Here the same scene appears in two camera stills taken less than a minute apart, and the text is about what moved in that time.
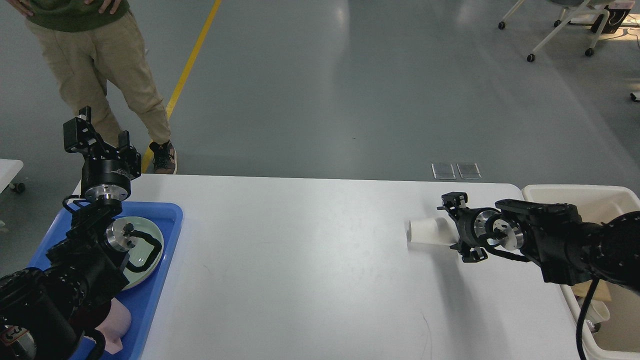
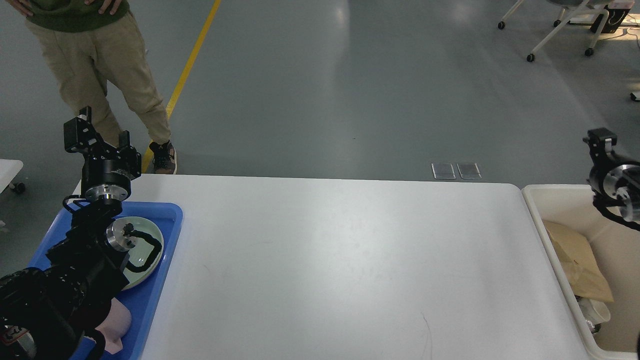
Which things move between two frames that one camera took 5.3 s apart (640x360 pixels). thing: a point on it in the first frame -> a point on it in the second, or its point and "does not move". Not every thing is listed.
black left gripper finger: [127, 157] does not move
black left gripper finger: [80, 135] does not move
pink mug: [115, 327] does not move
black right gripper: [470, 225] -> [601, 142]
